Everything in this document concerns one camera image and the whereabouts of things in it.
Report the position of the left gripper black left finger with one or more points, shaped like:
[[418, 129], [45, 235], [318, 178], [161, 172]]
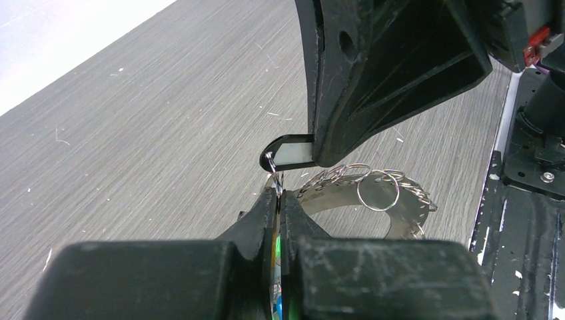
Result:
[[228, 277]]

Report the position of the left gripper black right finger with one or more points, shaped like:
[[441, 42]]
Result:
[[336, 278]]

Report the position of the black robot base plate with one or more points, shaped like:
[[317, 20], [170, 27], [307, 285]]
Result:
[[518, 237]]

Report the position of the black key tag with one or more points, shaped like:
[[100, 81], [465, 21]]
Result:
[[288, 152]]

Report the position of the large metal keyring disc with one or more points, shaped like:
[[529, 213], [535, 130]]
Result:
[[387, 191]]

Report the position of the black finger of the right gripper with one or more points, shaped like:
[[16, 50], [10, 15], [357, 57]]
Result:
[[318, 40], [393, 60]]

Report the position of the green key tag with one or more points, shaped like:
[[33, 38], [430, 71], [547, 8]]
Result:
[[278, 247]]

